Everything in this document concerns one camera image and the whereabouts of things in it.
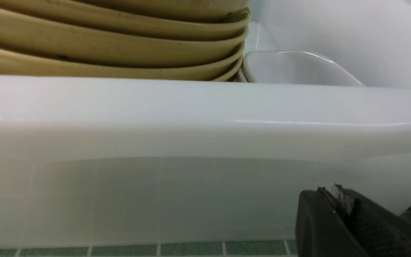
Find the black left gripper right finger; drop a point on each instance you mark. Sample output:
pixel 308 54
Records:
pixel 379 232

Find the large white plastic bin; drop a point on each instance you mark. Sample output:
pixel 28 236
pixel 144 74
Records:
pixel 95 160

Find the small white dish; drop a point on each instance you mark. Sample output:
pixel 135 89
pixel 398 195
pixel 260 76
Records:
pixel 294 67

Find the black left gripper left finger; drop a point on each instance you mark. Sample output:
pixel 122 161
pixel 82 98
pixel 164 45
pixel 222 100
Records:
pixel 321 228

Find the top beige bowl in stack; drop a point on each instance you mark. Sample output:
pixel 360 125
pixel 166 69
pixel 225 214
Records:
pixel 207 11

